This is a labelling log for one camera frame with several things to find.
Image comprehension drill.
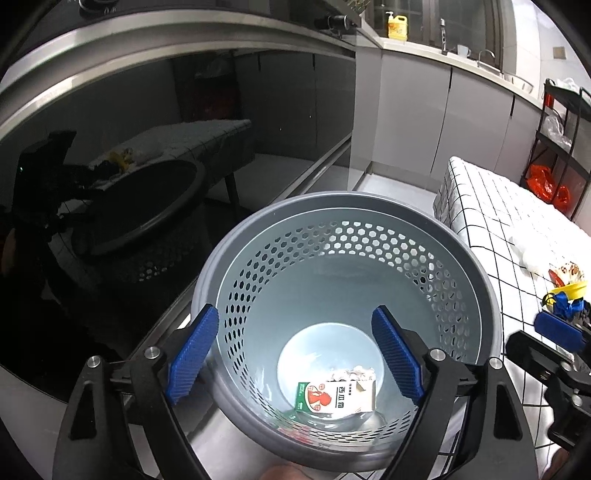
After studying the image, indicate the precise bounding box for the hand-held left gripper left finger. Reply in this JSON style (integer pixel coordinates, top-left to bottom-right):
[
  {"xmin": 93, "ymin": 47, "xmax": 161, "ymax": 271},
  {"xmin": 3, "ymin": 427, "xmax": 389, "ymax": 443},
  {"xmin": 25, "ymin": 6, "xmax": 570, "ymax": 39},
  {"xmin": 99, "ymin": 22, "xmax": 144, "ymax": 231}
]
[{"xmin": 52, "ymin": 305, "xmax": 220, "ymax": 480}]

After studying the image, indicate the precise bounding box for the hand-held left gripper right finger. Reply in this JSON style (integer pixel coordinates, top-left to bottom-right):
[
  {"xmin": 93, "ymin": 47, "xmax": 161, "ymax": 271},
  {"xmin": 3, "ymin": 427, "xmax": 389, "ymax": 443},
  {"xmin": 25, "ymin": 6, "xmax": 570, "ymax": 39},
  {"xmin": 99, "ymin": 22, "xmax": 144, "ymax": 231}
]
[{"xmin": 370, "ymin": 305, "xmax": 541, "ymax": 480}]

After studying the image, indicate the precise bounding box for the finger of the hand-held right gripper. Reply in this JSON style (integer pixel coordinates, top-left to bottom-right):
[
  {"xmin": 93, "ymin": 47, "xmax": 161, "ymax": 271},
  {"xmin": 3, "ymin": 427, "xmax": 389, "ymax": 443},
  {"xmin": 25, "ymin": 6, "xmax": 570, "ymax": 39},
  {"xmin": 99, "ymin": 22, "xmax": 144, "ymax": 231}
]
[
  {"xmin": 505, "ymin": 330, "xmax": 578, "ymax": 384},
  {"xmin": 536, "ymin": 313, "xmax": 583, "ymax": 348}
]

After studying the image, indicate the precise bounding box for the yellow plastic ring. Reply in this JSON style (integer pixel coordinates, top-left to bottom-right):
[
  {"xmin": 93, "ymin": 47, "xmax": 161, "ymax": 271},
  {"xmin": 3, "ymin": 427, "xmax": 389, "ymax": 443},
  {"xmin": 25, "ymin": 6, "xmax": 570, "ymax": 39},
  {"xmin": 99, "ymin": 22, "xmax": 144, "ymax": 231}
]
[{"xmin": 544, "ymin": 283, "xmax": 588, "ymax": 315}]

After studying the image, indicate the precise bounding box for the white paper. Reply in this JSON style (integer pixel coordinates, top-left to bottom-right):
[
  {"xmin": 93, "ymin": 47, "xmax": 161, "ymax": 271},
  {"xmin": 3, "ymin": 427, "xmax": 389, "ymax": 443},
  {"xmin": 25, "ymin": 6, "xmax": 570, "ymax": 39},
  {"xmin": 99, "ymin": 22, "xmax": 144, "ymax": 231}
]
[{"xmin": 327, "ymin": 364, "xmax": 378, "ymax": 384}]

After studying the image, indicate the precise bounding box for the green and white carton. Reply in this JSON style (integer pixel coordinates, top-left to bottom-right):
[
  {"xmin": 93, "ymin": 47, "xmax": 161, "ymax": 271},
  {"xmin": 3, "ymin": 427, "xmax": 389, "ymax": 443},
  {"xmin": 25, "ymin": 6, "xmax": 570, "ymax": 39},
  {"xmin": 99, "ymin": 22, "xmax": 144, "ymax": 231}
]
[{"xmin": 295, "ymin": 379, "xmax": 377, "ymax": 418}]

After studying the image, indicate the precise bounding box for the grey perforated plastic bin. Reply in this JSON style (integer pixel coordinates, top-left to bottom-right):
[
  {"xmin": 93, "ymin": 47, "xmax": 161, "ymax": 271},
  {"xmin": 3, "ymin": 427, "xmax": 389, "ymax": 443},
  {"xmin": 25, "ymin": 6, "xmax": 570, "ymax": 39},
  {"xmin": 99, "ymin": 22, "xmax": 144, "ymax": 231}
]
[{"xmin": 191, "ymin": 191, "xmax": 502, "ymax": 474}]

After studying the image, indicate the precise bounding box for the blue crumpled scrap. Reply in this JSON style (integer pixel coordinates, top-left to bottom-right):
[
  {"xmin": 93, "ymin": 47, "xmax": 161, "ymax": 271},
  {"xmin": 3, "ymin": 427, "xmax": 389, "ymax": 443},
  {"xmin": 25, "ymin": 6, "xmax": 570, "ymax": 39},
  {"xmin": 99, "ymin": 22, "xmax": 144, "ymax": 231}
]
[{"xmin": 553, "ymin": 292, "xmax": 575, "ymax": 319}]

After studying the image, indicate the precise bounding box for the crumpled white plastic bag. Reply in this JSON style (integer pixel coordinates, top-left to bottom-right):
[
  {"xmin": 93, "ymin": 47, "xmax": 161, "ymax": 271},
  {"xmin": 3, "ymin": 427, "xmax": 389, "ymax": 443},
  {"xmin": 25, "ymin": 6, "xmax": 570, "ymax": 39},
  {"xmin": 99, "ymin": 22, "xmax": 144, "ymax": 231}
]
[{"xmin": 515, "ymin": 235, "xmax": 555, "ymax": 278}]

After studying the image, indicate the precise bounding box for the white checked tablecloth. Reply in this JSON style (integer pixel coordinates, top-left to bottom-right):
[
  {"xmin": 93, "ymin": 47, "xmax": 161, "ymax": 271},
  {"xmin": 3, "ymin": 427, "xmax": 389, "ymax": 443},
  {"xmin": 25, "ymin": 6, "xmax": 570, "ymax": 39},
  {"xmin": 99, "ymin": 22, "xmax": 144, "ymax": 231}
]
[{"xmin": 433, "ymin": 156, "xmax": 591, "ymax": 480}]

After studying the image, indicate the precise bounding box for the red plastic bag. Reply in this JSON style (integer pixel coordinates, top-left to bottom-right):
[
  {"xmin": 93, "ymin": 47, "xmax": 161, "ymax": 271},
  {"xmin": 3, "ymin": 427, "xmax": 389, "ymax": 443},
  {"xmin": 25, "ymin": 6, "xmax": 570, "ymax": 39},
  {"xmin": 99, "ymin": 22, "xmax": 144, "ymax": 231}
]
[{"xmin": 526, "ymin": 164, "xmax": 557, "ymax": 201}]

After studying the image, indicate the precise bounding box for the black metal rack cart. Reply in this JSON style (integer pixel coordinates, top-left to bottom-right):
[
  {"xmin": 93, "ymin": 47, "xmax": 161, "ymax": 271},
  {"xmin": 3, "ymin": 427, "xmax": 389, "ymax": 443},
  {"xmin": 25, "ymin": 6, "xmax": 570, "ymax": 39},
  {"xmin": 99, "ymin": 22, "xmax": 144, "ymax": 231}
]
[{"xmin": 521, "ymin": 78, "xmax": 591, "ymax": 222}]

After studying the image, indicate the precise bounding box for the clear plastic bag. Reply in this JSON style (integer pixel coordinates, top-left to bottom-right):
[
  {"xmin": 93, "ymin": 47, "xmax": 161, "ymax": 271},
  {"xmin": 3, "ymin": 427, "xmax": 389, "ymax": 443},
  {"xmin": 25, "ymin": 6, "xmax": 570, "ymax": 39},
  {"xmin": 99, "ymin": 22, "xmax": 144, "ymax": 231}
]
[{"xmin": 542, "ymin": 114, "xmax": 575, "ymax": 146}]

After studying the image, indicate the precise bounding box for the black glass stove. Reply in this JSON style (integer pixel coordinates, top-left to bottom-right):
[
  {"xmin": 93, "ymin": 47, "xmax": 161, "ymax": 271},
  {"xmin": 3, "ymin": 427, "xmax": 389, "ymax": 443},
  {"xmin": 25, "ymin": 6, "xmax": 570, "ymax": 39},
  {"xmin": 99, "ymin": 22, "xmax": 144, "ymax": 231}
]
[{"xmin": 0, "ymin": 0, "xmax": 358, "ymax": 402}]

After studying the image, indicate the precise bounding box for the grey kitchen cabinet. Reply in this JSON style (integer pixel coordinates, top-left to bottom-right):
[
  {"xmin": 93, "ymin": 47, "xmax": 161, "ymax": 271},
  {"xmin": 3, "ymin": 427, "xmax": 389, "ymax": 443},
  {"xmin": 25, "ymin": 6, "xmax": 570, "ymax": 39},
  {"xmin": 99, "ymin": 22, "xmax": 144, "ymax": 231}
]
[{"xmin": 355, "ymin": 37, "xmax": 542, "ymax": 185}]

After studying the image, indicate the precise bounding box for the yellow detergent bottle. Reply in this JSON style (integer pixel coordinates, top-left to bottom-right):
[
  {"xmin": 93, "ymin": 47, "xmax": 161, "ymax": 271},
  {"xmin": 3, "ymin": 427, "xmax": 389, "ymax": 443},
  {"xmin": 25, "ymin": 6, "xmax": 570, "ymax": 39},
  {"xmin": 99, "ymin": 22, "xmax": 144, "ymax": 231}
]
[{"xmin": 387, "ymin": 13, "xmax": 409, "ymax": 40}]

